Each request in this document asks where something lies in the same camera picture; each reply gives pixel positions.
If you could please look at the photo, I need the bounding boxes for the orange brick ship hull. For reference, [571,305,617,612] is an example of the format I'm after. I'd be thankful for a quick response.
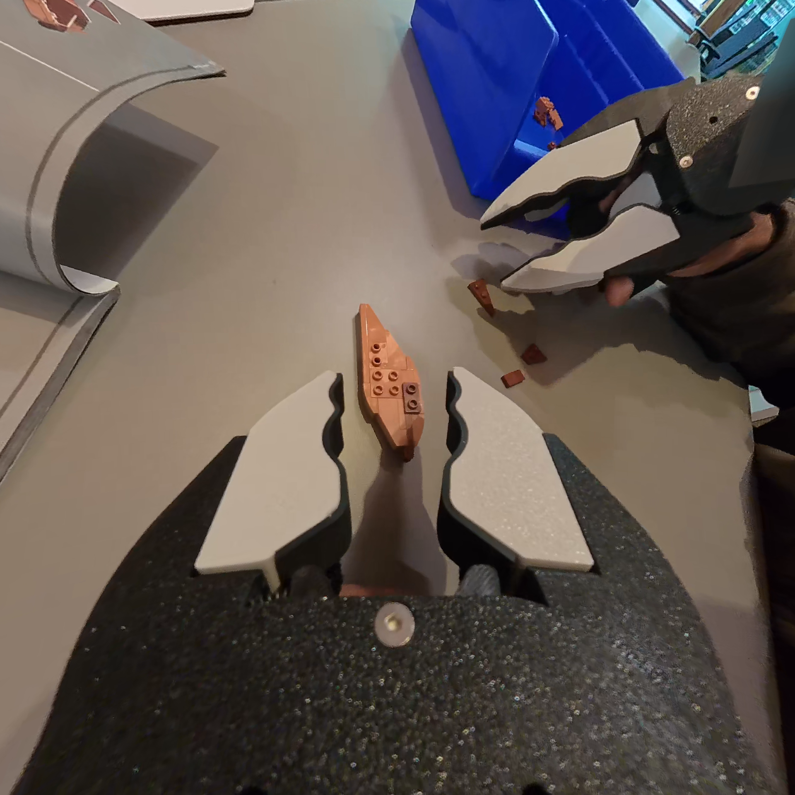
[356,303,426,463]

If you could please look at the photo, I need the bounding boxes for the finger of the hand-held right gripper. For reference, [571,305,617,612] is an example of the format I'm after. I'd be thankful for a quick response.
[499,202,682,296]
[479,118,643,232]

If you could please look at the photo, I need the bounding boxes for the person's right forearm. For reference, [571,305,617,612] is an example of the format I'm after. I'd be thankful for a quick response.
[665,199,795,411]

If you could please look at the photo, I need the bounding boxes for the black office chair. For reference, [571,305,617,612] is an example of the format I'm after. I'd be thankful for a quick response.
[692,25,780,78]

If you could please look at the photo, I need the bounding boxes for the grey instruction booklet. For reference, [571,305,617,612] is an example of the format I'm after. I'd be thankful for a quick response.
[0,0,227,485]

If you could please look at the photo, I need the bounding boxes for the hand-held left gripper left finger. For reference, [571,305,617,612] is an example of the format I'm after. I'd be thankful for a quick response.
[194,371,353,591]

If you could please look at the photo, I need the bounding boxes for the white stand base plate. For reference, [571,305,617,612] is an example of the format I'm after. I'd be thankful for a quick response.
[106,0,255,22]

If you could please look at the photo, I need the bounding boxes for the person's brown trousers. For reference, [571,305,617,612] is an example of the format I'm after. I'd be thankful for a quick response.
[753,429,795,795]

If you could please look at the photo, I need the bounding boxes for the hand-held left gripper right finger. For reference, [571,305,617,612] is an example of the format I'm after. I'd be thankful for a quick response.
[438,366,596,575]

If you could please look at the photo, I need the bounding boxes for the person's right hand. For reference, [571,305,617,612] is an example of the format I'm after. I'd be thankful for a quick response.
[604,208,781,309]

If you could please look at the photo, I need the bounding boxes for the blue plastic bin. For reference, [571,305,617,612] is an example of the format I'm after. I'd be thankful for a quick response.
[410,0,703,240]

